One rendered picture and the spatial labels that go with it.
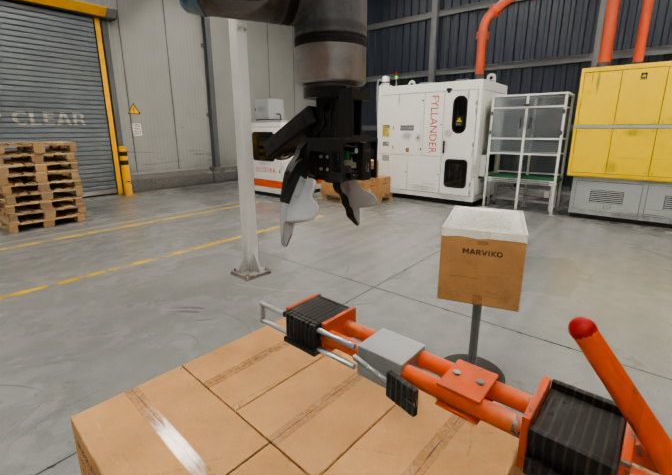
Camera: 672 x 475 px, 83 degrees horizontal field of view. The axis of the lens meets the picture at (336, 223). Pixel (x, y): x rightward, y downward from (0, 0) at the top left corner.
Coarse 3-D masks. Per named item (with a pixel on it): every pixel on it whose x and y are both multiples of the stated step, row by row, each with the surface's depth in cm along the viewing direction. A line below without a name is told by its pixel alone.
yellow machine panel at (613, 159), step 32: (640, 64) 571; (608, 96) 602; (640, 96) 577; (576, 128) 637; (608, 128) 611; (640, 128) 586; (576, 160) 645; (608, 160) 617; (640, 160) 591; (576, 192) 658; (608, 192) 629; (640, 192) 603; (640, 224) 612
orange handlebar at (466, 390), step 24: (360, 336) 55; (432, 360) 48; (432, 384) 44; (456, 384) 43; (480, 384) 42; (504, 384) 43; (456, 408) 43; (480, 408) 40; (504, 408) 40; (648, 456) 34
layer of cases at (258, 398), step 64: (192, 384) 147; (256, 384) 147; (320, 384) 147; (128, 448) 117; (192, 448) 117; (256, 448) 117; (320, 448) 117; (384, 448) 117; (448, 448) 117; (512, 448) 117
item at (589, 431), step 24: (552, 384) 42; (528, 408) 37; (552, 408) 39; (576, 408) 39; (600, 408) 39; (528, 432) 35; (552, 432) 36; (576, 432) 36; (600, 432) 36; (624, 432) 35; (528, 456) 36; (552, 456) 34; (576, 456) 33; (600, 456) 33; (624, 456) 32
